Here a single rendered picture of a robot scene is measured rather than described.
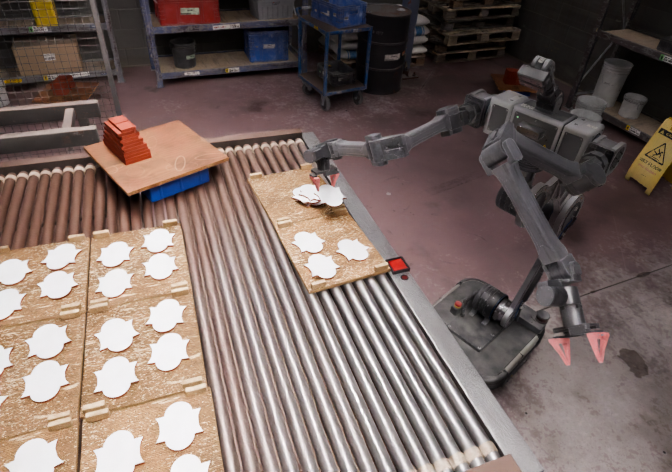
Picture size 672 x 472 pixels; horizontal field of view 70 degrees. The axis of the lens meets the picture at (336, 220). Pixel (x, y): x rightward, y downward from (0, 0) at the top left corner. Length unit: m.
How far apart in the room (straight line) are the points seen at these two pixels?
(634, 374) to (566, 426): 0.61
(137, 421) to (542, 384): 2.13
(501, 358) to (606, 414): 0.64
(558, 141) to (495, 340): 1.23
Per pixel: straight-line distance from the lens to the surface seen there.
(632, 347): 3.44
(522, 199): 1.45
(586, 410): 2.99
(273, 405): 1.54
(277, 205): 2.21
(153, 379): 1.63
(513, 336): 2.80
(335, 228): 2.09
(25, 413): 1.69
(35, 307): 1.97
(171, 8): 5.88
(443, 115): 1.87
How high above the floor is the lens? 2.23
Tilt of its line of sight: 37 degrees down
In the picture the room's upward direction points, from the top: 4 degrees clockwise
